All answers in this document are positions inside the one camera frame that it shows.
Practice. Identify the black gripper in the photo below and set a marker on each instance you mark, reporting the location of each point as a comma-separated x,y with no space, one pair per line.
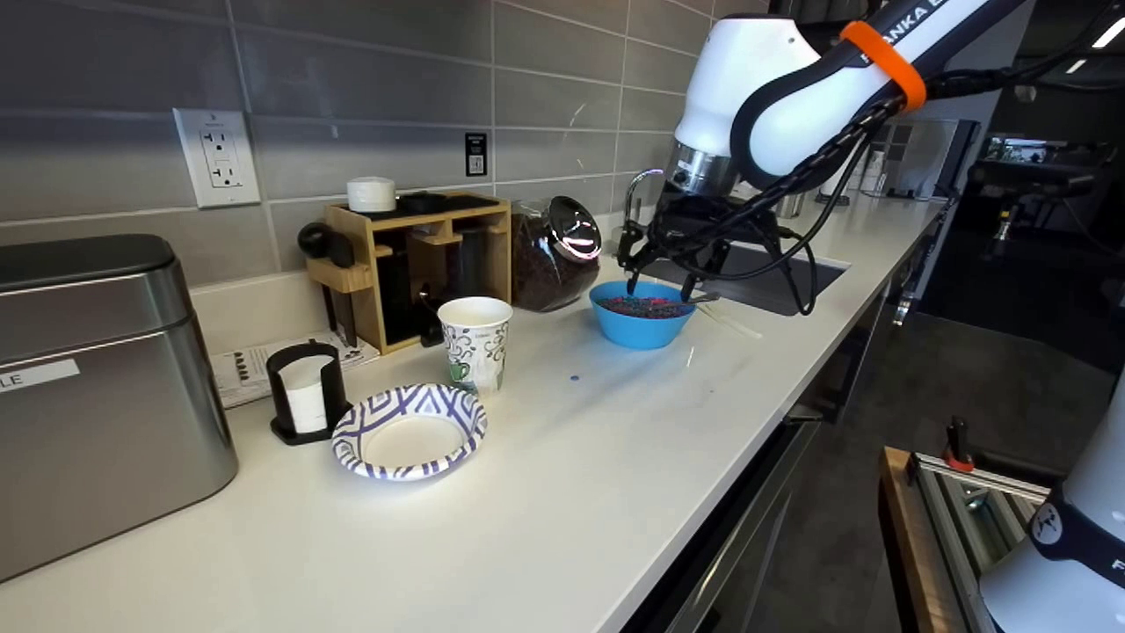
705,224

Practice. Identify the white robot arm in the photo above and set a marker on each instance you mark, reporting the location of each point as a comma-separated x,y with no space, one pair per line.
795,108

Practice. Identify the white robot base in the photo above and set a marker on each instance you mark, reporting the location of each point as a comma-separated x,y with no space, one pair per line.
1090,550

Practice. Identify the blue plastic bowl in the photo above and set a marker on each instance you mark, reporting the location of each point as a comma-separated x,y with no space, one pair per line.
637,331

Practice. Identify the wooden countertop organizer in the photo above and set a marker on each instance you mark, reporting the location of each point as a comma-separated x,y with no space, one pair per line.
371,292

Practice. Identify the colourful beads heap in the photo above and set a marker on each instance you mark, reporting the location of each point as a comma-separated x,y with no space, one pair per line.
646,306

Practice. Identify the floral print paper cup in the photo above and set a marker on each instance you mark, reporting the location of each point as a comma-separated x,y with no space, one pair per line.
475,353

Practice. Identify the small white cup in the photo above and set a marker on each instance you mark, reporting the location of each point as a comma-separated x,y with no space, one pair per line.
371,195

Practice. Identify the black round knob tool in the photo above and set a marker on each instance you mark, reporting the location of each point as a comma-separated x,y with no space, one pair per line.
317,245

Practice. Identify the blue patterned paper plate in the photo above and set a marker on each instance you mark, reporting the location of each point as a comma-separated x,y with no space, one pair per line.
362,459

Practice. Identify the black packet holder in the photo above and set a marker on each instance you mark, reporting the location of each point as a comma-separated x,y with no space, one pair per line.
306,349

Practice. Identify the white paper packets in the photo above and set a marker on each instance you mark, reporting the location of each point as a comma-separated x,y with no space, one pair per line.
306,399

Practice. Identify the stainless steel bread box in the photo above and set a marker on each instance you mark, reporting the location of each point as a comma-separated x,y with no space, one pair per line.
106,408

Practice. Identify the black wall switch plate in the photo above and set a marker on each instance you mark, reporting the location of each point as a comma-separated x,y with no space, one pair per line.
475,153

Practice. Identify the wooden cart with rail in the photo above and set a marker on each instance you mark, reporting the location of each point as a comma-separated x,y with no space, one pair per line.
902,528

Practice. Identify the white wall outlet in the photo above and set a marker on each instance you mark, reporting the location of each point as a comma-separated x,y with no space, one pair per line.
215,159

